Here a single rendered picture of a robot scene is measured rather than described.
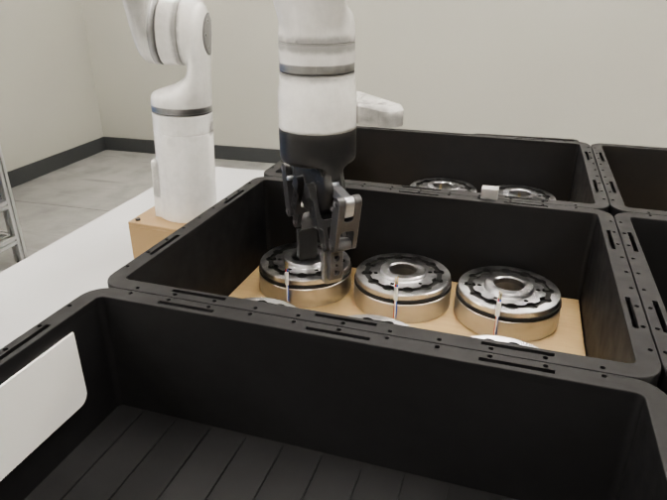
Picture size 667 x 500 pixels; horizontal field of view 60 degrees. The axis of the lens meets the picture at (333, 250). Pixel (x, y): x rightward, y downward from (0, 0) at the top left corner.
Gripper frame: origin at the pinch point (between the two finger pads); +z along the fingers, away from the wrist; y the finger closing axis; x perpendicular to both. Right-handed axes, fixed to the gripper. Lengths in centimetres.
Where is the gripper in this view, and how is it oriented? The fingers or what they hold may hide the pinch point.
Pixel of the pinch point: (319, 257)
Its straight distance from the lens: 61.7
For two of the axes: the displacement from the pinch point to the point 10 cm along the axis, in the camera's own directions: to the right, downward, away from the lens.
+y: 4.6, 3.8, -8.0
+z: 0.0, 9.0, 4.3
